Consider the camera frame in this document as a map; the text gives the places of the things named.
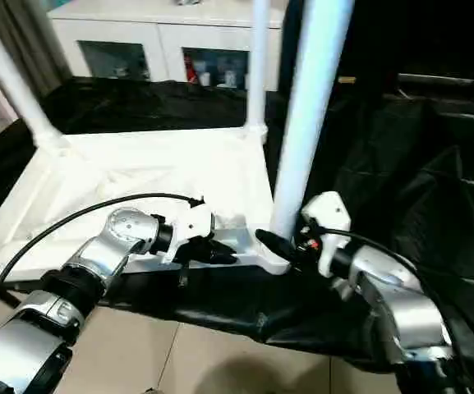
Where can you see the white plastic table top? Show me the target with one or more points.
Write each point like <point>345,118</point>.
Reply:
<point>138,172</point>

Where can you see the white plastic table leg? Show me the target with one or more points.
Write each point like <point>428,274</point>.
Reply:
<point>15,82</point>
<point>310,102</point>
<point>257,61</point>

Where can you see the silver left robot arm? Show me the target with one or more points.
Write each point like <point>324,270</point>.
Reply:
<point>105,246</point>

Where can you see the black mat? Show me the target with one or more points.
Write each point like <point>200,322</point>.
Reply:
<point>405,184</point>

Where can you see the small tan tag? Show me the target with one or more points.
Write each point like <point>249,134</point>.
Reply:
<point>346,79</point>

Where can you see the small red item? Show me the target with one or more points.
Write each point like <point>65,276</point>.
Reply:
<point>190,71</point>

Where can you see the black work table leg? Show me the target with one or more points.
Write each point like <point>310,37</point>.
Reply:
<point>8,297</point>

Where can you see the long black bar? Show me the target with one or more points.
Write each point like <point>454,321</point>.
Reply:
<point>446,79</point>

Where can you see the white cabinet with glass doors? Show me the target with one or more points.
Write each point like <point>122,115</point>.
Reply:
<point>158,33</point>

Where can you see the dark patterned small object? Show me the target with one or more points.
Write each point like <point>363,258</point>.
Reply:
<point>187,1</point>

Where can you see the grey curtain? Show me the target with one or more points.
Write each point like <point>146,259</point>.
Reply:
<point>31,45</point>

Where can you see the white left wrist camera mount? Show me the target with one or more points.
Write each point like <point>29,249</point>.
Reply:
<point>191,223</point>

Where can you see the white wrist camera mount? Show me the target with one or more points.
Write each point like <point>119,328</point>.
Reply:
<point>331,213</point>
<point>191,223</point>

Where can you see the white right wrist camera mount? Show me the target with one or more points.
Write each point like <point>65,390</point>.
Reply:
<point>331,213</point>

